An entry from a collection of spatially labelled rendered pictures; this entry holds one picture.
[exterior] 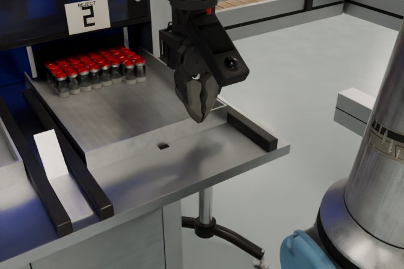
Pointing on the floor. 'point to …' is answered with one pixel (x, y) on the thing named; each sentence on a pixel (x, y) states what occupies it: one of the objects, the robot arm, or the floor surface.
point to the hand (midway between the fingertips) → (202, 117)
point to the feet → (202, 231)
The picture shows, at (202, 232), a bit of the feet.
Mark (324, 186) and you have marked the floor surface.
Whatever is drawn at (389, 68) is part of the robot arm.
